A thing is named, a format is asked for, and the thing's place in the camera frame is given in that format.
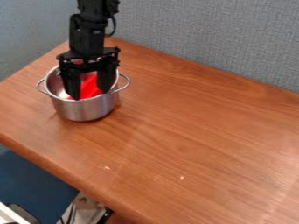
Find white object at corner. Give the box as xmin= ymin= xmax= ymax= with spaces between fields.
xmin=0 ymin=202 xmax=31 ymax=224

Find metal table leg bracket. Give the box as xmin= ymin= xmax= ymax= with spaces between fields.
xmin=56 ymin=192 xmax=113 ymax=224

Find stainless steel pot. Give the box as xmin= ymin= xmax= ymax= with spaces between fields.
xmin=36 ymin=66 xmax=131 ymax=122

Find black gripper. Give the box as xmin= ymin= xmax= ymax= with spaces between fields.
xmin=56 ymin=13 xmax=120 ymax=100

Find red rectangular block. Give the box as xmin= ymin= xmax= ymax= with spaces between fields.
xmin=80 ymin=73 xmax=103 ymax=100

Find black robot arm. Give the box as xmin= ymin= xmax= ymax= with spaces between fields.
xmin=56 ymin=0 xmax=120 ymax=100

